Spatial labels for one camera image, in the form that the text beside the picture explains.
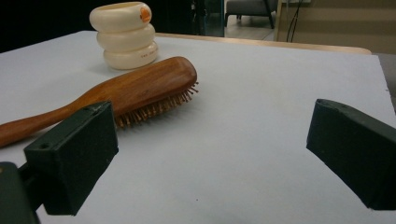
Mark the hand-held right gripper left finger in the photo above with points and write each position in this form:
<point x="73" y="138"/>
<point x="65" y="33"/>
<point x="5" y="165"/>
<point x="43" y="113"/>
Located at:
<point x="74" y="161"/>

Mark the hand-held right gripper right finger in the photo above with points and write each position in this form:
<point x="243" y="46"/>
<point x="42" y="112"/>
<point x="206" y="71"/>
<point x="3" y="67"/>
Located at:
<point x="358" y="149"/>

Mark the wooden hairbrush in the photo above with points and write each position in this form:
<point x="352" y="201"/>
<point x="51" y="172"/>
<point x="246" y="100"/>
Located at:
<point x="140" y="84"/>

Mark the cream ribbed cup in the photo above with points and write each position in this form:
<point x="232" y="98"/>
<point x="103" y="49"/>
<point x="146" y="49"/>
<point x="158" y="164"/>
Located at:
<point x="124" y="40"/>

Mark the light wooden cabinet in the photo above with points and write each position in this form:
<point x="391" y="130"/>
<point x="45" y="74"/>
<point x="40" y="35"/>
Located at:
<point x="342" y="25"/>

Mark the white board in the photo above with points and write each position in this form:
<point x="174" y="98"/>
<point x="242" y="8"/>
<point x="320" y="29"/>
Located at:
<point x="233" y="124"/>

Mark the wooden table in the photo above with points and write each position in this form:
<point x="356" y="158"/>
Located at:
<point x="280" y="43"/>

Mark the grey chair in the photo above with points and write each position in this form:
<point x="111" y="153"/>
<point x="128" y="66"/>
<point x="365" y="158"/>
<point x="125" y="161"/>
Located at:
<point x="249" y="7"/>

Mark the dark cabinet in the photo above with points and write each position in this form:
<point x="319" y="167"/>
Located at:
<point x="208" y="15"/>

